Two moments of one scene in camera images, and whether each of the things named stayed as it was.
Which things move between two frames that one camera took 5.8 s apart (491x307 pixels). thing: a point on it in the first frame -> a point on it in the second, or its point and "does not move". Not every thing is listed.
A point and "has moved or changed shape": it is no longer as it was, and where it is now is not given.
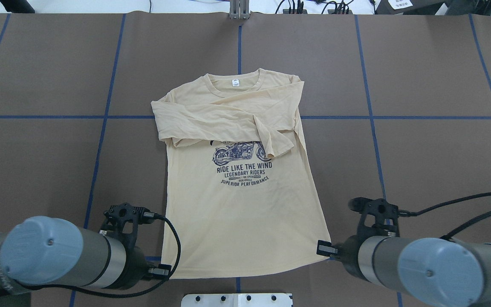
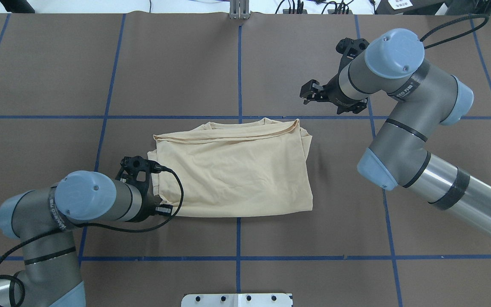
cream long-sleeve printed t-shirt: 239,189 has moved or changed shape
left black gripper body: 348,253 -> 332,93
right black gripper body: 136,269 -> 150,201
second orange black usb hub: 330,11 does not move
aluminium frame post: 239,9 does not move
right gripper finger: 162,270 -> 164,209
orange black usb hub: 286,11 does not move
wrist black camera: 379,207 -> 350,48
